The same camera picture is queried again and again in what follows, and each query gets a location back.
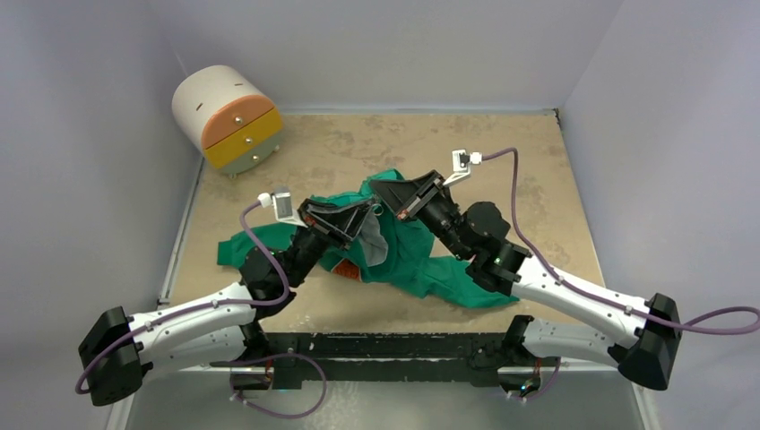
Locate round three-drawer cabinet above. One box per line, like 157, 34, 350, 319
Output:
171, 64, 283, 176

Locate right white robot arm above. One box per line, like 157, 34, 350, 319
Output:
369, 170, 682, 391

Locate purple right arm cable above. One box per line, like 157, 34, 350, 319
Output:
479, 147, 760, 337

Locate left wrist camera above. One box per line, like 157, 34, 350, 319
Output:
257, 186, 306, 227

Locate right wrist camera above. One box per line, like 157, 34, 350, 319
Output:
443, 149, 483, 187

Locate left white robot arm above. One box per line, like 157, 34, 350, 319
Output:
74, 193, 376, 407

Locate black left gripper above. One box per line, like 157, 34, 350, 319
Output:
283, 200, 377, 289

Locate green zip-up jacket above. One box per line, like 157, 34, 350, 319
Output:
217, 168, 520, 309

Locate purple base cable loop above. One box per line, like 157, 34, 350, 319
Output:
229, 353, 329, 420

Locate black base frame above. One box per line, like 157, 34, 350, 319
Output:
211, 314, 562, 393

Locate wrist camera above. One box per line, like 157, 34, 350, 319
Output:
443, 149, 483, 187
257, 186, 306, 227

